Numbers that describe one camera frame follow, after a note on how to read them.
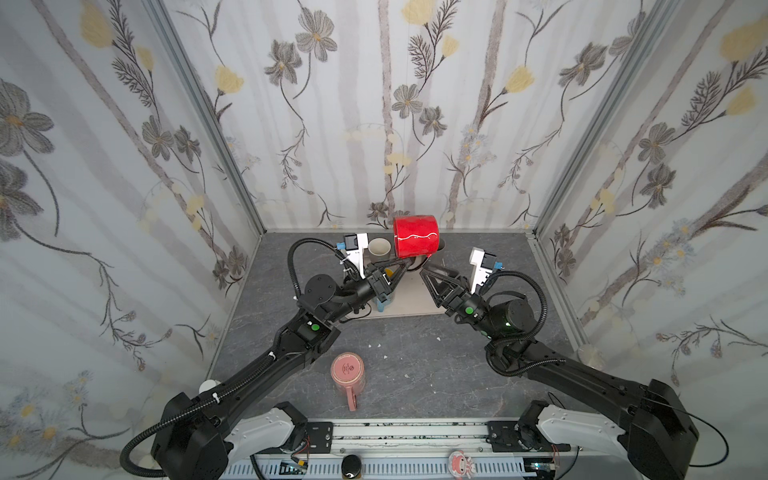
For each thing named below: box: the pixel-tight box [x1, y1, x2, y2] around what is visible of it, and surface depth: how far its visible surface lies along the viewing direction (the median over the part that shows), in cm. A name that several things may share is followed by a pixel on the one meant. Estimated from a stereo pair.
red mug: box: [393, 215, 441, 259], surface depth 59 cm
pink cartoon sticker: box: [448, 450, 475, 480], surface depth 69 cm
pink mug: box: [330, 352, 366, 412], surface depth 76 cm
